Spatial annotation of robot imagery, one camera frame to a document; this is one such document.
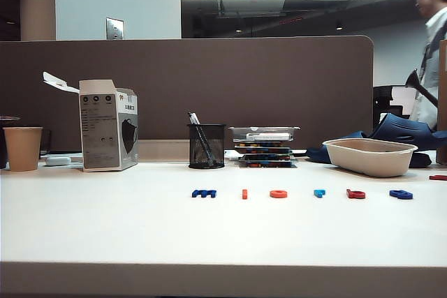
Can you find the blue letter g magnet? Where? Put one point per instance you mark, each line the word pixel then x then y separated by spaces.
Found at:
pixel 401 194

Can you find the black funnel shaped object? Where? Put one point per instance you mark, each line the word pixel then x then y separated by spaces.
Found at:
pixel 415 83

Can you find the light blue letter r magnet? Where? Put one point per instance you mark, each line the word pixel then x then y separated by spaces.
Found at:
pixel 318 193

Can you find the black pen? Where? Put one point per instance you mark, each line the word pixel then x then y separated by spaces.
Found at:
pixel 202 137

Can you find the brown paper cup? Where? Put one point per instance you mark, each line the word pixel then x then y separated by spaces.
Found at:
pixel 22 149

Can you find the computer monitor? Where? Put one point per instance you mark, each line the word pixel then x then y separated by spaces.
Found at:
pixel 403 99

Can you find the metal wall switch plate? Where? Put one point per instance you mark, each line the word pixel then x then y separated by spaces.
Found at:
pixel 115 28

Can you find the orange letter o magnet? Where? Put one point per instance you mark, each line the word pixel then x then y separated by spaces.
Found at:
pixel 278 193

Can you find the open face mask box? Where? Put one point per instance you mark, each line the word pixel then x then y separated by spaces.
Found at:
pixel 99 130

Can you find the white capped pen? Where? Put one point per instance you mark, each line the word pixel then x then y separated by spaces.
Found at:
pixel 192 118

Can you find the orange letter i magnet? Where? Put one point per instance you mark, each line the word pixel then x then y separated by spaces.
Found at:
pixel 244 194

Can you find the white earbud case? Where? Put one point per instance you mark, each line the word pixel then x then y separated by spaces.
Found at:
pixel 57 161

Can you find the white flat box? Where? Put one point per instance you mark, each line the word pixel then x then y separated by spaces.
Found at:
pixel 269 136

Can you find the red flat magnet piece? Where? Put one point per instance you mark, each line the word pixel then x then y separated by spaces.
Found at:
pixel 439 177

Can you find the black mesh pen holder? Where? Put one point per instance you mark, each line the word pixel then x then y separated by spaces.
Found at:
pixel 206 148

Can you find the blue letter m magnet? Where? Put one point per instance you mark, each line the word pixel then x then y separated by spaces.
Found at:
pixel 203 193

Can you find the navy blue clog shoe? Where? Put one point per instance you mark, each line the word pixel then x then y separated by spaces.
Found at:
pixel 401 130
pixel 335 137

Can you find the beige oval paper bowl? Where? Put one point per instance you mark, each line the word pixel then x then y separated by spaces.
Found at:
pixel 370 158

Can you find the person in white shirt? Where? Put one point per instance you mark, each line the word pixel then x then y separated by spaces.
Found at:
pixel 433 33

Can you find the brown desk partition panel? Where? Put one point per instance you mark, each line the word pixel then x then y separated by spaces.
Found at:
pixel 244 85

